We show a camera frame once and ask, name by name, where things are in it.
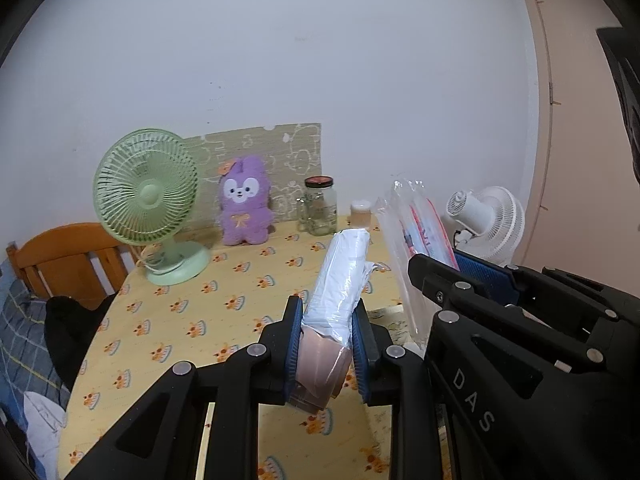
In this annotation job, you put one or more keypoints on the white plastic bags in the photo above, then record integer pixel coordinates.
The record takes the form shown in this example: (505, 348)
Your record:
(325, 338)

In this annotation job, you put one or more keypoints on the black clothing on bed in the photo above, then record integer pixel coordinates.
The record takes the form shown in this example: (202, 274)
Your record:
(69, 329)

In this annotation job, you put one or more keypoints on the glass jar with lid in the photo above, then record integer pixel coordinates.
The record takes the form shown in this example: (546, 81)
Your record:
(317, 206)

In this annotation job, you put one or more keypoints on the blue plaid pillow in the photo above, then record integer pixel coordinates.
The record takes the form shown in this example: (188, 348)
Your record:
(25, 361)

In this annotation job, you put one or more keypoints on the clear zip bag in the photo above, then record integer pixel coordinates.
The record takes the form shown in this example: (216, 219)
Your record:
(411, 226)

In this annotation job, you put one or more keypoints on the white standing fan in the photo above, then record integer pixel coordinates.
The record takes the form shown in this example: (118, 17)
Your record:
(491, 223)

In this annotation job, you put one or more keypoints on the green desk fan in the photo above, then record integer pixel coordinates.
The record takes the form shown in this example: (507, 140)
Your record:
(144, 191)

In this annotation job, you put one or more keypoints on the white clothing on bed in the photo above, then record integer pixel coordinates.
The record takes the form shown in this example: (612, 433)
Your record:
(45, 422)

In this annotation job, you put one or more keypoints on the beige patterned board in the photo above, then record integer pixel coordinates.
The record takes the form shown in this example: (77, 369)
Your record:
(291, 153)

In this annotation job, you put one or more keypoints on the yellow cartoon tablecloth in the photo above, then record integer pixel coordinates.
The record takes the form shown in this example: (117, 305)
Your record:
(205, 320)

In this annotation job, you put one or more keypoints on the cotton swab container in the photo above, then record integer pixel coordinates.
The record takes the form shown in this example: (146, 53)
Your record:
(360, 216)

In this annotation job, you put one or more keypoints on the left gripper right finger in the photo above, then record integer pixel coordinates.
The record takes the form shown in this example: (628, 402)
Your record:
(390, 375)

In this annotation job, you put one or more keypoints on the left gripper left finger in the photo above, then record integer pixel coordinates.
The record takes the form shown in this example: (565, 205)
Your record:
(205, 413)

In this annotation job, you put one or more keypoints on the wooden bed headboard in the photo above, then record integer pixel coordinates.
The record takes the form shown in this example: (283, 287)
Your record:
(58, 262)

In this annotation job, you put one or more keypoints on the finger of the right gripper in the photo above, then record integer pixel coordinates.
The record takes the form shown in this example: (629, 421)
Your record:
(559, 326)
(509, 286)

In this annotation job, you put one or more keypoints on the cartoon fabric storage box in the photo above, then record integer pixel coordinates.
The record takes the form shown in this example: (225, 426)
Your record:
(395, 321)

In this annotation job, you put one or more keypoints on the purple plush bunny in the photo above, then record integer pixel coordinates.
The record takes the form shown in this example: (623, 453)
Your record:
(244, 187)

